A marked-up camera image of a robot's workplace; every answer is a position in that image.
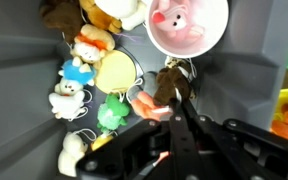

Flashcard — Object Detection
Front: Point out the large white plush toy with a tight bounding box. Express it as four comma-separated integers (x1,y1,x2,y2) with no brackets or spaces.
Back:
93,0,148,32

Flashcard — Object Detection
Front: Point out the orange and white plush toy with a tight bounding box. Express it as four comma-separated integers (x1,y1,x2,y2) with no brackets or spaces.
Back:
69,23,116,65

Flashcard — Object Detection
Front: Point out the cream plush toy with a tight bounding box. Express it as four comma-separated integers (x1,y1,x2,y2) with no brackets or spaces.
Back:
57,131,89,178

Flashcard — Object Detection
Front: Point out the pink plush toy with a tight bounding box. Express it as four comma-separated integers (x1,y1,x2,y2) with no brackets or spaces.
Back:
151,0,206,44

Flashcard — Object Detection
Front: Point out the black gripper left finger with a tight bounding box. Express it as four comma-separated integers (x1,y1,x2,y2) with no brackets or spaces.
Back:
76,99,185,180

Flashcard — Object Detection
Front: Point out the grey plastic bin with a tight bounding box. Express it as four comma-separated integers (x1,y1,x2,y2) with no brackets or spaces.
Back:
0,0,288,180

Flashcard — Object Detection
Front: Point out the pale yellow round disc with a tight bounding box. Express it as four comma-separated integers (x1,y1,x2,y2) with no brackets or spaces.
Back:
94,49,138,95

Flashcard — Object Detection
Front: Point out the green plush toy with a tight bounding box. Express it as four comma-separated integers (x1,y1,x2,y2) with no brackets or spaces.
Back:
96,93,132,134

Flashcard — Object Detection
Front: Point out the grey plush toy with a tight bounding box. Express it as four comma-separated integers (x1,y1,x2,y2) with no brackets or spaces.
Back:
128,71,160,101

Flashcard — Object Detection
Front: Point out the brown bear plush toy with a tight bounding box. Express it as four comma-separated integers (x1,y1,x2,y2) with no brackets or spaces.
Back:
38,0,84,44

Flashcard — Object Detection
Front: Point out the white round bowl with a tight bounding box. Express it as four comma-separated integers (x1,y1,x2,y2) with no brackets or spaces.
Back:
144,0,230,60

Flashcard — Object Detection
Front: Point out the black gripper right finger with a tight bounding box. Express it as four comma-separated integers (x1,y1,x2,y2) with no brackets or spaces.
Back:
179,99,288,180

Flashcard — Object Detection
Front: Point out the blue and white plush toy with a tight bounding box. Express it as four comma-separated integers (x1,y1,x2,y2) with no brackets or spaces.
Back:
57,56,98,87

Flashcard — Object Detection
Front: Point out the small yellow toy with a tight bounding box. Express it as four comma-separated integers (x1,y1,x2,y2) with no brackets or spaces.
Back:
90,133,115,152

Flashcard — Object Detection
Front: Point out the peach plush toy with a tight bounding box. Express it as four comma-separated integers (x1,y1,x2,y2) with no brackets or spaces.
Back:
130,91,173,122

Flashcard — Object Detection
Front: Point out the tan plush toy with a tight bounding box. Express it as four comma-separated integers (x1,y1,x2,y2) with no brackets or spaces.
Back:
78,0,123,34

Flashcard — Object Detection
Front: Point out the dark brown plush toy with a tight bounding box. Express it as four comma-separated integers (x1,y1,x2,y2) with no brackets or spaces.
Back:
152,66,192,107

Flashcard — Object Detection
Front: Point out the leopard print plush toy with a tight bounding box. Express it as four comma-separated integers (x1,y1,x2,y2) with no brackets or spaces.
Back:
164,55,198,100

